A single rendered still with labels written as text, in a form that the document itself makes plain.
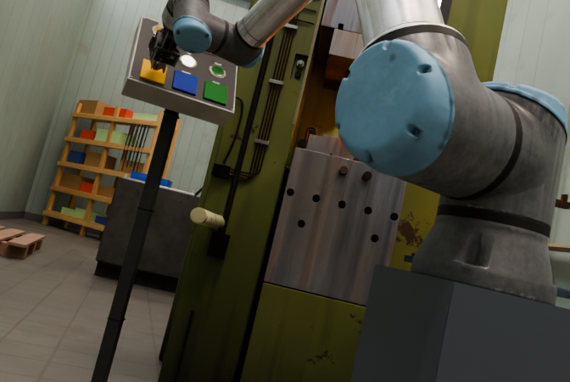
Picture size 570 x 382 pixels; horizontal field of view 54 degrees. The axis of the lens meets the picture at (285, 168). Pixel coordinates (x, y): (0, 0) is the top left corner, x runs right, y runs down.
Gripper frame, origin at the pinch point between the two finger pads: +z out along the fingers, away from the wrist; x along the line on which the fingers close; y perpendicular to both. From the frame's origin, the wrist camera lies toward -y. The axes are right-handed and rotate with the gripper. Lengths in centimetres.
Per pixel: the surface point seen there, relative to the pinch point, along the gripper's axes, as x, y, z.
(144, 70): -2.8, 1.8, 2.2
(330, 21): 53, -33, -15
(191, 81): 11.6, 0.0, 2.2
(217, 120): 23.3, 6.1, 8.6
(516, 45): 506, -460, 206
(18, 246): -26, -81, 324
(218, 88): 20.6, -1.0, 2.2
